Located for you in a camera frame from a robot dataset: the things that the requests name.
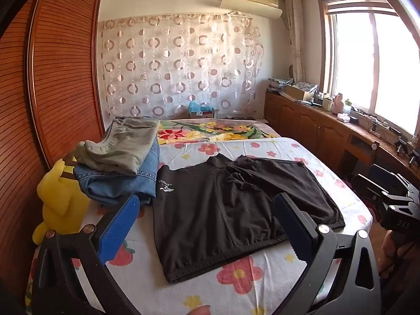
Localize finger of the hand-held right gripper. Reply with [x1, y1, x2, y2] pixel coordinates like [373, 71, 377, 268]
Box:
[370, 164, 411, 197]
[352, 174, 388, 206]

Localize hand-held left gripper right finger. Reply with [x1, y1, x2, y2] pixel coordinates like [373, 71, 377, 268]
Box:
[273, 193, 383, 315]

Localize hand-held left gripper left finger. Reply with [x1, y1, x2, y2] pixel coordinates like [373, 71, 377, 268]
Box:
[31, 193, 141, 315]

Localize black pants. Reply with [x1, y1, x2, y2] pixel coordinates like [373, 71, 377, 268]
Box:
[153, 153, 346, 284]

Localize folded grey-green pants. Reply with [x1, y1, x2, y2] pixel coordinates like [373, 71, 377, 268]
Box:
[73, 116, 161, 176]

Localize person's right hand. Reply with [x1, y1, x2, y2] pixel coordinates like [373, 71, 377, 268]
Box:
[377, 230, 414, 279]

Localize folded blue jeans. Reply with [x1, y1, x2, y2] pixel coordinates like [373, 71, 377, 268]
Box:
[74, 136, 161, 208]

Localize yellow plush toy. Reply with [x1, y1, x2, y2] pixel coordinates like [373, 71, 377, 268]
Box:
[32, 154, 91, 245]

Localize long wooden cabinet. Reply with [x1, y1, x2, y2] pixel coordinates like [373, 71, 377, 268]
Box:
[264, 91, 420, 191]

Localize strawberry print bed sheet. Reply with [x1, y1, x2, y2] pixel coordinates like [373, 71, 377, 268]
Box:
[25, 137, 375, 315]

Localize open cardboard box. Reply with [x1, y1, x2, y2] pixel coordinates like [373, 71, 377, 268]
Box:
[284, 83, 317, 102]

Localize floral pillow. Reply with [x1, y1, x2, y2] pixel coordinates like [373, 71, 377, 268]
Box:
[157, 119, 281, 145]

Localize blue cloth bundle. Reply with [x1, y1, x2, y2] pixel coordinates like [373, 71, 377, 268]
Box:
[188, 101, 216, 114]

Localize patterned window curtain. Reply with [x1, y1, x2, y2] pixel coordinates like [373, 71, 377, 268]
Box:
[284, 0, 305, 83]

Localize wooden slatted wardrobe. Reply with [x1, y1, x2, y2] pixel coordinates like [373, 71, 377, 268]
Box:
[0, 0, 106, 302]

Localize circle pattern sheer curtain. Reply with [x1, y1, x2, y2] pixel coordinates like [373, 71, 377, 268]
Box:
[100, 13, 265, 120]

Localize wooden frame window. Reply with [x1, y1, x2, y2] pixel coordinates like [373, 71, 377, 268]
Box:
[317, 0, 420, 140]

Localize wall air conditioner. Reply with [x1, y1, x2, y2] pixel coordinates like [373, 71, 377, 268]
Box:
[219, 0, 283, 19]

